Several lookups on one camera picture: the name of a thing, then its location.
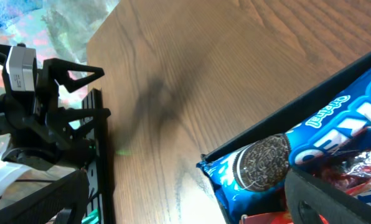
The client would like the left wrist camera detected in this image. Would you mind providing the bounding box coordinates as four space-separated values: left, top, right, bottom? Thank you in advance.
5 46 37 91

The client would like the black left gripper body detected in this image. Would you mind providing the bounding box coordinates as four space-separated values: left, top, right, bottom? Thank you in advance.
0 71 70 170

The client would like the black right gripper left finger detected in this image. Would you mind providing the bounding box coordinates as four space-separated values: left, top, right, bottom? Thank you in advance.
0 170 89 224

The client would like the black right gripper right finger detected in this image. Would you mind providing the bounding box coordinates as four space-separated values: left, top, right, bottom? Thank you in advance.
284 169 371 224

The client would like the dark green box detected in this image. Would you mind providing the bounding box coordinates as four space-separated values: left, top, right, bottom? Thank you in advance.
201 52 371 162

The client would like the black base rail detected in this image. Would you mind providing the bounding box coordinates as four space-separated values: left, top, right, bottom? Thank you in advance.
79 88 116 224

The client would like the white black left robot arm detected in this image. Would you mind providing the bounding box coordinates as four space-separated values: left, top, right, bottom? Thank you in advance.
0 57 110 199

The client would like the red snack bag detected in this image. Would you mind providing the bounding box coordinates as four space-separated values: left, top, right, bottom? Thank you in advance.
241 151 371 223

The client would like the blue Oreo cookie pack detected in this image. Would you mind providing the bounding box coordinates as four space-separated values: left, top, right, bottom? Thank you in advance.
197 68 371 223

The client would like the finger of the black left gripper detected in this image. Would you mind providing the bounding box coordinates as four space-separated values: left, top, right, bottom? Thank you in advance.
53 108 111 140
42 58 105 94

